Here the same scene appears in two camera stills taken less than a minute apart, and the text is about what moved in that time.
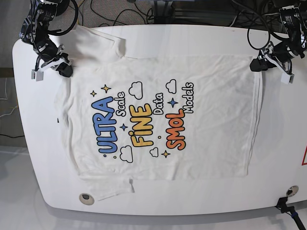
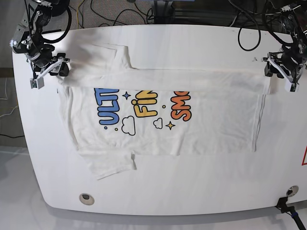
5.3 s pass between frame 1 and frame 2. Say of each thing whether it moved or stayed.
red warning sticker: stayed
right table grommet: stayed
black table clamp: stayed
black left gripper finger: moved
